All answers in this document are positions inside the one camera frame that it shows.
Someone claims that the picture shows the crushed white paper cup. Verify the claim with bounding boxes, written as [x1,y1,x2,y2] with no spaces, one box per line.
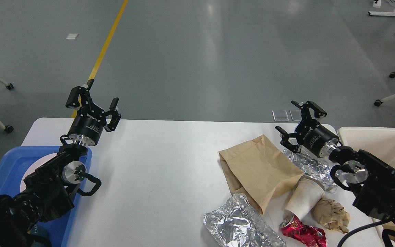
[283,177,325,220]

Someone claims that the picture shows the crumpled brown paper ball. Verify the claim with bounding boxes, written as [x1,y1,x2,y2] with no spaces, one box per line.
[311,198,350,234]

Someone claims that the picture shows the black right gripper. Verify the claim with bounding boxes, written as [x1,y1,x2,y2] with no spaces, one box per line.
[275,101,340,158]

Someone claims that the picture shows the pink plate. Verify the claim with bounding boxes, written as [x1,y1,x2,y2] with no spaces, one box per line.
[20,153,57,192]

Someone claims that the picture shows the crushed red can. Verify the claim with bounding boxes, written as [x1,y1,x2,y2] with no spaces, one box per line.
[279,215,328,247]

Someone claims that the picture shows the brown paper bag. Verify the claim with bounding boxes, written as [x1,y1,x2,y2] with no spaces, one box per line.
[218,135,303,214]

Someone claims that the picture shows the aluminium foil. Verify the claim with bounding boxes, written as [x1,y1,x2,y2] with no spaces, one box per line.
[283,147,338,193]
[203,193,287,247]

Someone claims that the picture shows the clear floor plates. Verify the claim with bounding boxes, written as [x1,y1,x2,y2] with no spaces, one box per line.
[272,110,302,121]

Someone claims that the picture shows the beige plastic bin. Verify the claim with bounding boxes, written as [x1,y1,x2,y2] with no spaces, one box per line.
[337,127,395,247]

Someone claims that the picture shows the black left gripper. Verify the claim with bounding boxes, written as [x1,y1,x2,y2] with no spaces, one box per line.
[65,79,121,146]

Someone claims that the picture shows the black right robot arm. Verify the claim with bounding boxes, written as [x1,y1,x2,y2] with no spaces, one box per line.
[276,101,395,247]

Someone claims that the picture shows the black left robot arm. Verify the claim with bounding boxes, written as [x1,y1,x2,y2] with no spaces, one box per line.
[0,78,121,247]

